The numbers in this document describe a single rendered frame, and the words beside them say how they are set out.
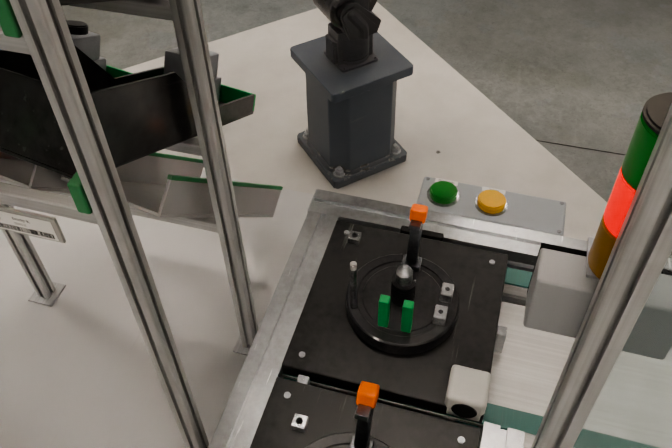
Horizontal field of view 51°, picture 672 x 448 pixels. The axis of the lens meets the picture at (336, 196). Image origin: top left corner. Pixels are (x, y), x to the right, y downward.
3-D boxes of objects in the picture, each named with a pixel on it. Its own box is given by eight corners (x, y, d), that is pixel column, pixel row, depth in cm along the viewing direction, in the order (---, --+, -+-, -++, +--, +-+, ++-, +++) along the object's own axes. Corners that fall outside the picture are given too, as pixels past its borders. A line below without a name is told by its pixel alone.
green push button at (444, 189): (431, 187, 106) (432, 177, 105) (458, 192, 105) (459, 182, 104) (426, 206, 104) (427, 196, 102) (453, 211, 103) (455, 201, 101)
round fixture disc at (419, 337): (362, 253, 95) (362, 243, 94) (465, 275, 92) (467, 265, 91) (333, 339, 86) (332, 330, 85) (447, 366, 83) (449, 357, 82)
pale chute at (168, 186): (194, 189, 102) (203, 159, 102) (273, 217, 98) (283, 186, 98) (59, 179, 76) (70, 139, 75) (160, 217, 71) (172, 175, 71)
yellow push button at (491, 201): (478, 195, 105) (480, 186, 103) (505, 201, 104) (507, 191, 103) (474, 215, 102) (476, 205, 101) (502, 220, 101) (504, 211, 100)
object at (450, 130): (366, 3, 165) (366, -8, 163) (662, 267, 110) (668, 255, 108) (67, 98, 143) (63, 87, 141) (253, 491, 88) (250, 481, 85)
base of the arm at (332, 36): (358, 40, 115) (358, 7, 110) (379, 60, 111) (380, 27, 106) (320, 53, 112) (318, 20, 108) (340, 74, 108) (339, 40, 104)
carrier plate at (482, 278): (337, 228, 101) (336, 218, 100) (506, 263, 96) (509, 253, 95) (282, 373, 85) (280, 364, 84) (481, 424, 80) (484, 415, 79)
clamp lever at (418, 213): (405, 254, 92) (413, 202, 88) (420, 257, 91) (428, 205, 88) (400, 268, 88) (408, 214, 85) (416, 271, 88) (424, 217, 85)
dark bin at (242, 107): (161, 85, 86) (166, 25, 84) (253, 114, 82) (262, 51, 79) (-36, 138, 62) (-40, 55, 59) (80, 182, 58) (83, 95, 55)
